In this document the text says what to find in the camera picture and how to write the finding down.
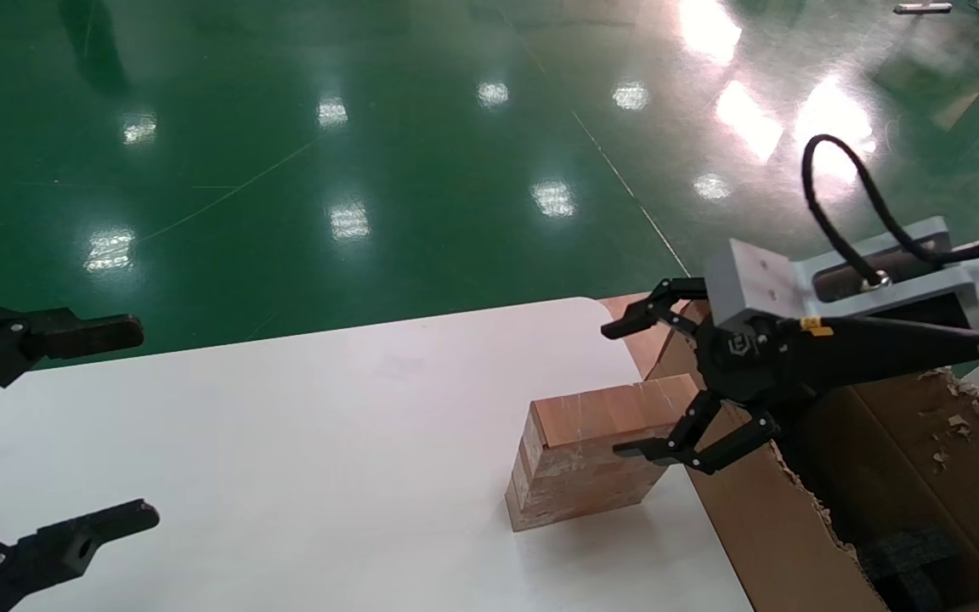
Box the black gripper finger with hole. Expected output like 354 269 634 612
0 500 161 612

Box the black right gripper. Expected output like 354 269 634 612
600 276 979 475

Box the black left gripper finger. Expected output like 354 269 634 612
0 304 144 426

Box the small brown taped box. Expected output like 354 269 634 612
505 374 703 532

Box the big torn cardboard box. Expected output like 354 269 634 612
625 293 979 612

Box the black foam block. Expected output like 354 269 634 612
859 523 962 612

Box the black sleeved looping cable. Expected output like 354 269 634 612
802 134 979 287

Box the thick black cable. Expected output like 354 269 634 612
783 316 979 350

